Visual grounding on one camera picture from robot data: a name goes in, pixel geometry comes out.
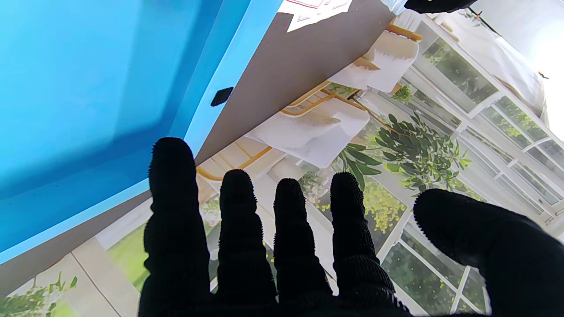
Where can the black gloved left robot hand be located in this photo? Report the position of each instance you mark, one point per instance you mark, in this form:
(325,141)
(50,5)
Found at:
(436,5)

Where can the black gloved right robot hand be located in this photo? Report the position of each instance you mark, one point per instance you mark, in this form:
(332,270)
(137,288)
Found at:
(240,246)

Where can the blue plastic file box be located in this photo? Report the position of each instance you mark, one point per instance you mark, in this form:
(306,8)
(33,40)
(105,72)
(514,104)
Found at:
(88,88)

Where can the red-lined white paper sheet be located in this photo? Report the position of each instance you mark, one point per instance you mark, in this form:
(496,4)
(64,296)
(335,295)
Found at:
(310,13)

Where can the printed garden window backdrop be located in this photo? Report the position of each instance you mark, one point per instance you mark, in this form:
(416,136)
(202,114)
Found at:
(440,145)

